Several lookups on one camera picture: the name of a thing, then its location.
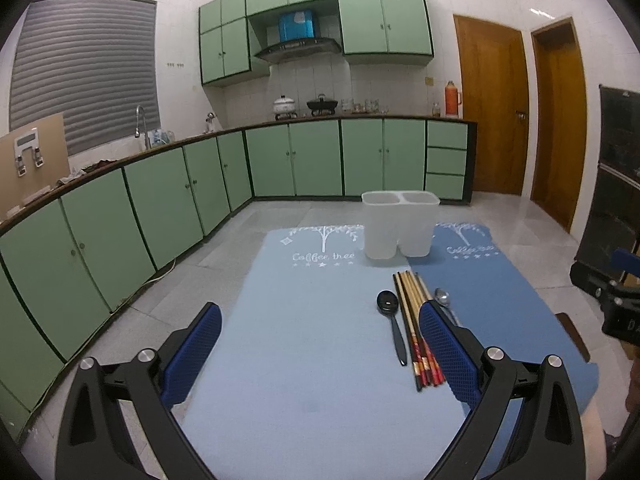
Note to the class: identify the white cooking pot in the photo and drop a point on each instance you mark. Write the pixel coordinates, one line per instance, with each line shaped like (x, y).
(284, 108)

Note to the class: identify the white twin utensil holder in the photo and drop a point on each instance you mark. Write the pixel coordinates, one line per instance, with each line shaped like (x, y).
(398, 221)

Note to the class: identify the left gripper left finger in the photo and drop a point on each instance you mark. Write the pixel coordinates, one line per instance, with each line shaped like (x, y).
(94, 441)

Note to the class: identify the green upper kitchen cabinets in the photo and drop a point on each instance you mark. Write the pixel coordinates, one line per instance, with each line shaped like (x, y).
(231, 32)

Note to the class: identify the black chopstick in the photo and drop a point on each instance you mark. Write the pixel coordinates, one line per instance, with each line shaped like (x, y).
(416, 364)

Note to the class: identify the light blue table mat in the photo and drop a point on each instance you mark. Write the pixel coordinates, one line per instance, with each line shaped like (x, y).
(304, 381)

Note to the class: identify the blue box on hood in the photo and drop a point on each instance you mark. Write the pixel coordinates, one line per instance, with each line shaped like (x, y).
(297, 25)

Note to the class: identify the wooden door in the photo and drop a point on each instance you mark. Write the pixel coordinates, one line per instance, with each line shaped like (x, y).
(562, 121)
(495, 97)

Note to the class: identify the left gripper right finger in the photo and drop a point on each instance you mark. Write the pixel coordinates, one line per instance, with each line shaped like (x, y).
(546, 441)

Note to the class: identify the pale bamboo chopstick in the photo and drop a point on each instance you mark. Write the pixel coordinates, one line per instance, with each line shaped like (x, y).
(424, 290)

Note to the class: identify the left wooden door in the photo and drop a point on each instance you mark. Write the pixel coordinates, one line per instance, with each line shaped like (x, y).
(495, 97)

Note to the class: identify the black plastic spoon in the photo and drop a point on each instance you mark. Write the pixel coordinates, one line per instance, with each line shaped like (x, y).
(388, 305)

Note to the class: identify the black wok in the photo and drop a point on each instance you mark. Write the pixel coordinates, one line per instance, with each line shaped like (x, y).
(322, 105)

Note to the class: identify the orange thermos flask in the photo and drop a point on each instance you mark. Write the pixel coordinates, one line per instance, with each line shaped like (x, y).
(452, 99)

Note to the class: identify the black range hood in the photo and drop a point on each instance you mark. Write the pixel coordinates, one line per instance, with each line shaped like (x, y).
(298, 48)

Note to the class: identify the green kitchen cabinets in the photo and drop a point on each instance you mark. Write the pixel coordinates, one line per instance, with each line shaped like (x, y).
(231, 32)
(71, 259)

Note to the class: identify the cardboard panel with dispenser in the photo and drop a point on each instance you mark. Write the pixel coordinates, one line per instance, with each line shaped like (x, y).
(33, 158)

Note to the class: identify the black oven cabinet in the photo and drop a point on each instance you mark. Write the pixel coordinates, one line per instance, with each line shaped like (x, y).
(613, 221)

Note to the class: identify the grey window blind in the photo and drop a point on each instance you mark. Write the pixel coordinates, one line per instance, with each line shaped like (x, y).
(93, 61)

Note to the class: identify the right wooden door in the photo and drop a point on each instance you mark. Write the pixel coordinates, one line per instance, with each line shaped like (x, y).
(562, 121)

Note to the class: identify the bamboo chopstick red end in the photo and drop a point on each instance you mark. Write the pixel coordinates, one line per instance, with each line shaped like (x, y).
(415, 341)

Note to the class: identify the chrome sink faucet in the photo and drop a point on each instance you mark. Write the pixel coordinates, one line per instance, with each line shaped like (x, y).
(141, 130)

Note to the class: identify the dark blue table mat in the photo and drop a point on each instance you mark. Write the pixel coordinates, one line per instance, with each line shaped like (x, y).
(495, 301)

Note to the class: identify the green lower kitchen cabinets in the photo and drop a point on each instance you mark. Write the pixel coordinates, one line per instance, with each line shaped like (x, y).
(71, 259)

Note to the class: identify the metal spoon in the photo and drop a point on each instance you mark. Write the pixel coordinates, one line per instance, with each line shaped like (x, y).
(443, 299)

